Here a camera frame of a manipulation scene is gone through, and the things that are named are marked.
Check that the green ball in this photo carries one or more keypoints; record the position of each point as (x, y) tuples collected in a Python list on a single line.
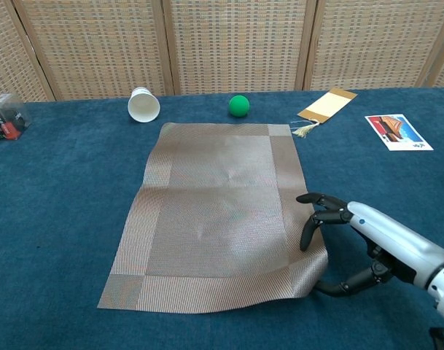
[(239, 105)]

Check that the white paper cup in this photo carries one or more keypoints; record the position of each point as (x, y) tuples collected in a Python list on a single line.
[(144, 106)]

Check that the clear box with red item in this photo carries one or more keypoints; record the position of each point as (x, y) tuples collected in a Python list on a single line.
[(6, 120)]

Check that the beige brown tasselled bookmark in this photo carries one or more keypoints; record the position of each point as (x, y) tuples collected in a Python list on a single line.
[(329, 105)]

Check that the gray woven placemat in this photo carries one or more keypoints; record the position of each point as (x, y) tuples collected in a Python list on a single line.
[(218, 218)]

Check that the red blue picture postcard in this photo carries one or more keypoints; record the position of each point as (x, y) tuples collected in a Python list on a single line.
[(398, 131)]

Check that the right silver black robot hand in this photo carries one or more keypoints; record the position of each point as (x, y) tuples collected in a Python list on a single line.
[(393, 240)]

